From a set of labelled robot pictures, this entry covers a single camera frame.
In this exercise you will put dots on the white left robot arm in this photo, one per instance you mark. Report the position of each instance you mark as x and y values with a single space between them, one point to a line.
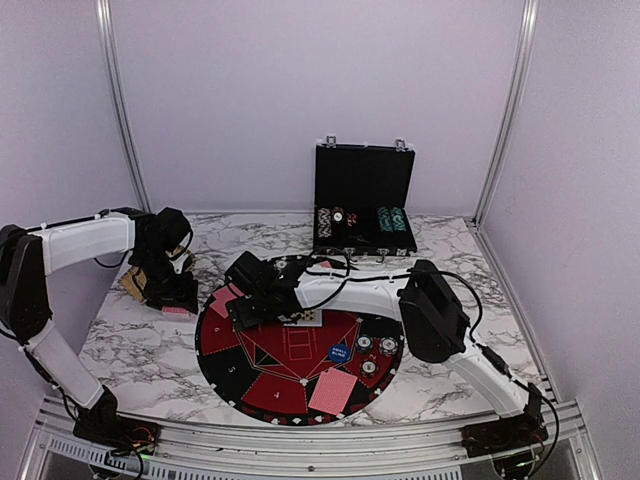
32 259

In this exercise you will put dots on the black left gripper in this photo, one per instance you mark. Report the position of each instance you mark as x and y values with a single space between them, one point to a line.
184 294

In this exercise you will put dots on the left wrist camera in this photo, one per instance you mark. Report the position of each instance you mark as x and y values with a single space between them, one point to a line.
176 235

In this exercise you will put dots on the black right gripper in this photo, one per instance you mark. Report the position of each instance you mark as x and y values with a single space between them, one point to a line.
242 319

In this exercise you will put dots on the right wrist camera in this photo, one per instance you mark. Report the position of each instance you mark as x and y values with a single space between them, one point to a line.
251 276

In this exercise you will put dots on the teal chips in case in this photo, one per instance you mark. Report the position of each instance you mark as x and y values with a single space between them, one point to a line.
391 220

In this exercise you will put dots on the black chip carrying case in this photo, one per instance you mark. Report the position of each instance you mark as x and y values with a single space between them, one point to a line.
360 179

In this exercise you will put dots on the aluminium frame post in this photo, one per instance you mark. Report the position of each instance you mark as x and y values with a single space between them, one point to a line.
117 94
515 91

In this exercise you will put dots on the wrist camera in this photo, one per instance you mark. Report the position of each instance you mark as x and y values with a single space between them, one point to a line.
251 276
176 235

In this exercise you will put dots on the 100 chips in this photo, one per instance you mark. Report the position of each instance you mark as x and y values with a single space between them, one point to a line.
368 369

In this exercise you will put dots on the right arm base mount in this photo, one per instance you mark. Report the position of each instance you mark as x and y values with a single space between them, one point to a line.
505 434

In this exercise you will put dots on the cream blue chips in case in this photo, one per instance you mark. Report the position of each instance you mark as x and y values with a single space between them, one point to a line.
329 222

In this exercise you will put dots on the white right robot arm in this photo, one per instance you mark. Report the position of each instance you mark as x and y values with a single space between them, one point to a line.
435 326

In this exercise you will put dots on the blue small blind button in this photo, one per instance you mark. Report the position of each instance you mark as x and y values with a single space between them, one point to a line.
339 353

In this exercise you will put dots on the aluminium front rail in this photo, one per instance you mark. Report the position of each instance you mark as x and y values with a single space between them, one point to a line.
423 450

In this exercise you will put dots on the red playing card deck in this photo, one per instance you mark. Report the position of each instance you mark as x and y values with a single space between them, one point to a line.
176 314

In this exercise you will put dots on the eight of spades card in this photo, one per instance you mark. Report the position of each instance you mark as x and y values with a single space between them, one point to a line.
305 319

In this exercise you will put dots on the left aluminium frame post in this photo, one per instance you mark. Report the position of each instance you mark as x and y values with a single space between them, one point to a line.
117 94

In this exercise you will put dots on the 50 chips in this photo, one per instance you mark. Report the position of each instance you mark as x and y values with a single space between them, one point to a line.
364 344

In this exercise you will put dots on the woven bamboo tray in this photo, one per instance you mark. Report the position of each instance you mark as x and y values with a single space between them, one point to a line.
132 282

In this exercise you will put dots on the right aluminium frame post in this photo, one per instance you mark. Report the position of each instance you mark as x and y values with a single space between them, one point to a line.
515 91

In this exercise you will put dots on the round red black poker mat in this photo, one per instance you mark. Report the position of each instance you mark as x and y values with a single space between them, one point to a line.
270 372

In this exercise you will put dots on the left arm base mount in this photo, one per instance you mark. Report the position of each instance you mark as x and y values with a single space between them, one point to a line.
115 430

